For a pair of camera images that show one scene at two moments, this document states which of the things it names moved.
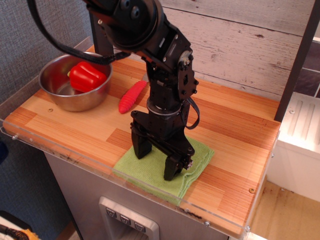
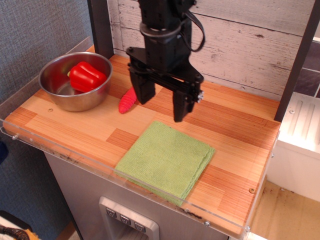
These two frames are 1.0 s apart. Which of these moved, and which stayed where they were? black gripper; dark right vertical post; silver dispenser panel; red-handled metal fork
Moved: black gripper
Stayed: dark right vertical post; red-handled metal fork; silver dispenser panel
